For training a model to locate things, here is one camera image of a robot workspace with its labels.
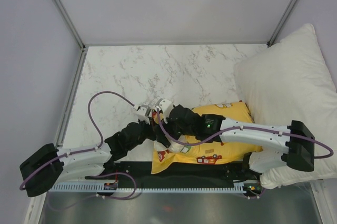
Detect yellow cartoon-print pillowcase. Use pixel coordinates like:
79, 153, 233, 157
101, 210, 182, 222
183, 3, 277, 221
151, 101, 262, 174

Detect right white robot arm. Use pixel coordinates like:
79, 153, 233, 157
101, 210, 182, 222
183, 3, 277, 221
163, 105, 315, 179

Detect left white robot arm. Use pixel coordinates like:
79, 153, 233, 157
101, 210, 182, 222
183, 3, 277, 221
19, 121, 171, 197

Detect large white pillow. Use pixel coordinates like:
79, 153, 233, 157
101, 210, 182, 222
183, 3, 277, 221
233, 23, 337, 189

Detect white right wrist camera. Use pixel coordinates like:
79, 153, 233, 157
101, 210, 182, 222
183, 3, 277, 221
154, 99, 174, 119

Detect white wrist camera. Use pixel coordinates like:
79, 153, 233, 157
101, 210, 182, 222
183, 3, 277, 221
134, 104, 151, 124
154, 99, 174, 119

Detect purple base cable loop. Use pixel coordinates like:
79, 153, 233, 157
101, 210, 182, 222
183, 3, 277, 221
96, 172, 137, 199

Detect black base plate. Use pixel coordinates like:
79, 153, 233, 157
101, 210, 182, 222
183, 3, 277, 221
99, 161, 259, 188

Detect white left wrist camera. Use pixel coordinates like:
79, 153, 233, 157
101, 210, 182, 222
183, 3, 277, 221
134, 104, 151, 124

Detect white slotted cable duct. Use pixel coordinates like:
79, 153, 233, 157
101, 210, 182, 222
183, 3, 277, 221
49, 181, 262, 193

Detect left aluminium frame post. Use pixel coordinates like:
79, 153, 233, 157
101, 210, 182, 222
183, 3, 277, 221
52, 0, 86, 51

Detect aluminium frame post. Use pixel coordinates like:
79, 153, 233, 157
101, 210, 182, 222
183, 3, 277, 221
267, 0, 299, 47
52, 0, 86, 51

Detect right aluminium frame post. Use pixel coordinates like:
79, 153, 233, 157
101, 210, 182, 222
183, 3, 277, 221
267, 0, 299, 47

